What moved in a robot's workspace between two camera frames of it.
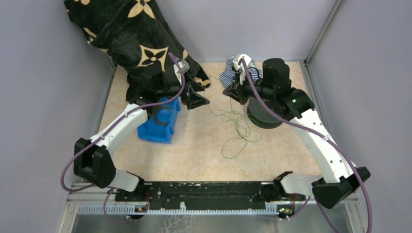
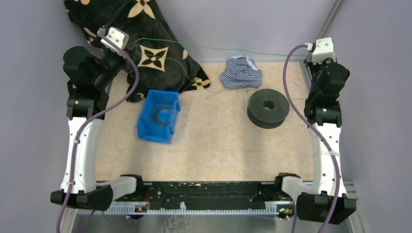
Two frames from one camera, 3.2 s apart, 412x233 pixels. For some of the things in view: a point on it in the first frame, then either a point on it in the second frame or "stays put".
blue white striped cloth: (227, 77) stays put
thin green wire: (234, 147) -> (186, 73)
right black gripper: (233, 92) -> (313, 67)
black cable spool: (260, 116) stays put
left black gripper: (195, 99) -> (124, 61)
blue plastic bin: (160, 127) stays put
